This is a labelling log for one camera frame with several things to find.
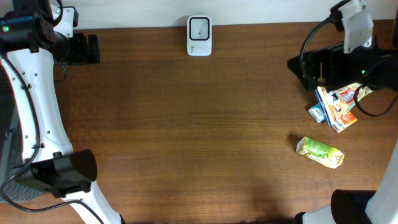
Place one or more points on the yellow snack bag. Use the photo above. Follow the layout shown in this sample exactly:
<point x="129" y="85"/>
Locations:
<point x="336" y="103"/>

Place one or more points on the green yellow juice carton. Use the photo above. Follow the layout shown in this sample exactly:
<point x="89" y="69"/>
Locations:
<point x="319" y="152"/>

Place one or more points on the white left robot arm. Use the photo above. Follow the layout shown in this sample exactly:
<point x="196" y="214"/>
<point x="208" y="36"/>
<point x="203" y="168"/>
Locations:
<point x="37" y="156"/>

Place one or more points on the orange tissue pack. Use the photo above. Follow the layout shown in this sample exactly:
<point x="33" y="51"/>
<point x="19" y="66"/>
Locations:
<point x="344" y="121"/>

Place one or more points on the white barcode scanner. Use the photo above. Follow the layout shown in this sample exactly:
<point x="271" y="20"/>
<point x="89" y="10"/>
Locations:
<point x="199" y="36"/>

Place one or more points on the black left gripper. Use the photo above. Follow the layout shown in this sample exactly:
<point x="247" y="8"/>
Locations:
<point x="83" y="55"/>

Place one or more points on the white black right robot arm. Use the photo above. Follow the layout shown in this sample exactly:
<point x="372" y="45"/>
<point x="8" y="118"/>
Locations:
<point x="358" y="206"/>

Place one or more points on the teal tissue pack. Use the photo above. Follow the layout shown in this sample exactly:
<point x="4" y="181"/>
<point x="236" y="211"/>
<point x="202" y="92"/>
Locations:
<point x="317" y="113"/>

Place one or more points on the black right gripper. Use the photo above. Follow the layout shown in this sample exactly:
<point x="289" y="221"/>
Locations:
<point x="326" y="59"/>

